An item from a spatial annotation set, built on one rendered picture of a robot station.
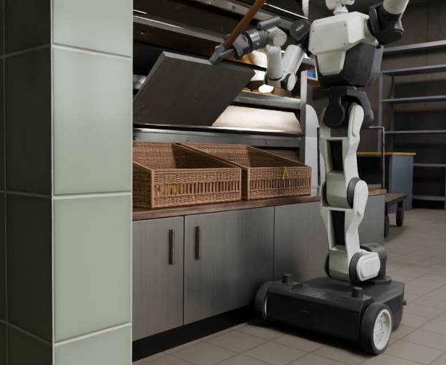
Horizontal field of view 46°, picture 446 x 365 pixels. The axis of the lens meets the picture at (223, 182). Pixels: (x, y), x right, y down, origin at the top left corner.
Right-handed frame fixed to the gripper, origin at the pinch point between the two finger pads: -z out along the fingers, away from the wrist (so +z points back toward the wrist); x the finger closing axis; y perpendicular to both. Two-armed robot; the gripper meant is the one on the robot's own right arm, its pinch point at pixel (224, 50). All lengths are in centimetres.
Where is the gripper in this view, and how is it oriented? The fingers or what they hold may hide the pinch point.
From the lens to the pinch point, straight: 222.9
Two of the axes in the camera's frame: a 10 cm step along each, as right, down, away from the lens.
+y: 0.9, -4.8, -8.7
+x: -4.7, -7.9, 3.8
